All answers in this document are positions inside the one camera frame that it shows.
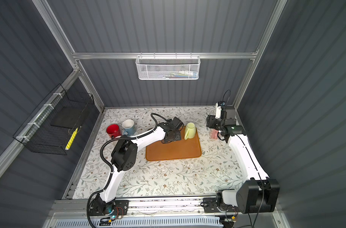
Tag black wire basket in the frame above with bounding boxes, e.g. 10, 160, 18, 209
13, 85, 95, 155

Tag light green mug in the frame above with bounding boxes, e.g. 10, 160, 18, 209
184, 123, 196, 140

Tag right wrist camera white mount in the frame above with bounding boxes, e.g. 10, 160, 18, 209
215, 101, 226, 120

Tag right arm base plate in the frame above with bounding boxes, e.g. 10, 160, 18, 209
200, 198, 239, 213

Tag yellow marker pen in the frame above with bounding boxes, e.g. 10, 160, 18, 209
65, 128, 78, 151

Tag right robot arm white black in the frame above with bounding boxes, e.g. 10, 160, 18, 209
206, 115, 280, 214

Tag orange plastic tray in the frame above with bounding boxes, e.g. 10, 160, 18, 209
145, 130, 202, 162

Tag markers in white basket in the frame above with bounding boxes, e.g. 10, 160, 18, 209
160, 71, 199, 79

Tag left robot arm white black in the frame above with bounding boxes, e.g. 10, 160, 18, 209
87, 113, 184, 215

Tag white wire mesh basket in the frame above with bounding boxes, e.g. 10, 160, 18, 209
135, 55, 201, 80

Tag pink patterned mug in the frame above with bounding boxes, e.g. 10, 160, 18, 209
211, 129, 218, 140

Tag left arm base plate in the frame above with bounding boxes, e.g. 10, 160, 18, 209
87, 199, 130, 216

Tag black corrugated cable conduit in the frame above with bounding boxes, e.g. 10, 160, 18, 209
99, 129, 156, 174

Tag red mug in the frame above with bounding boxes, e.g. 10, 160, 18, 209
106, 124, 122, 139

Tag blue floral mug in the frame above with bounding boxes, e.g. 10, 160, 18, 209
122, 119, 135, 136

